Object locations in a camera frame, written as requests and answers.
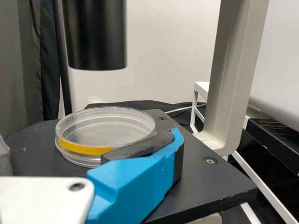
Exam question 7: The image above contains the black pole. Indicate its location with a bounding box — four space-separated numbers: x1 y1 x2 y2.
52 0 72 115

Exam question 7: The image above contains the cream microscope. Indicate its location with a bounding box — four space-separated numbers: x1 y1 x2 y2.
4 0 271 224

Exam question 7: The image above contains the grey cable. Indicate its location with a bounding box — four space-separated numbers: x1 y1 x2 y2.
165 103 207 114

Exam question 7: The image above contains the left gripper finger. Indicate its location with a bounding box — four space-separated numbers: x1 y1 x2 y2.
85 127 185 224

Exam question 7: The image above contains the petri dish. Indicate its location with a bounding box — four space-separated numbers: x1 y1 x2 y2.
55 106 157 168

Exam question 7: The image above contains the black platform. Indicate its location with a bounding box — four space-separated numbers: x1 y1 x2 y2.
245 118 299 177

